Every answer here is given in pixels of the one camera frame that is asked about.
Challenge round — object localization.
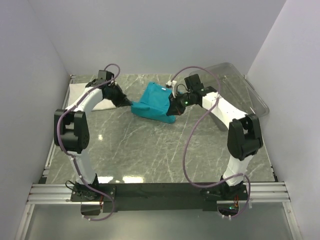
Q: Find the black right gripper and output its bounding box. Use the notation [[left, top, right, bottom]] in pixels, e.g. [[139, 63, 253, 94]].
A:
[[166, 91, 193, 117]]

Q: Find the teal t-shirt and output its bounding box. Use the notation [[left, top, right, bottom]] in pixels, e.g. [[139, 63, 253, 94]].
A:
[[130, 82, 176, 124]]

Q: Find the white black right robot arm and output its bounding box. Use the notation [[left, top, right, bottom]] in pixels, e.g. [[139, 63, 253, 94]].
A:
[[166, 74, 263, 200]]

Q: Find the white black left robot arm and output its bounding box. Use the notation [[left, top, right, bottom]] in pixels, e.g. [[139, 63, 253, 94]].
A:
[[54, 70, 132, 201]]

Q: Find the folded white t-shirt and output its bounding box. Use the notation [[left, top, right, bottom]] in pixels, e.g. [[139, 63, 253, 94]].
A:
[[67, 81, 118, 112]]

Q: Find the clear plastic bin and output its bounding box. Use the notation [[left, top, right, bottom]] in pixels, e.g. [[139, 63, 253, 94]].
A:
[[190, 62, 270, 132]]

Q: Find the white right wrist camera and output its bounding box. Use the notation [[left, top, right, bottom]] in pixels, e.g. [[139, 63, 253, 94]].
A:
[[165, 80, 179, 98]]

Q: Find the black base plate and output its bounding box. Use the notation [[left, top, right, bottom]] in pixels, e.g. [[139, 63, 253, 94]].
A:
[[69, 182, 249, 216]]

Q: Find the aluminium front rail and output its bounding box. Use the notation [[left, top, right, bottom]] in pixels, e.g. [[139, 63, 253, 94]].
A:
[[26, 182, 291, 205]]

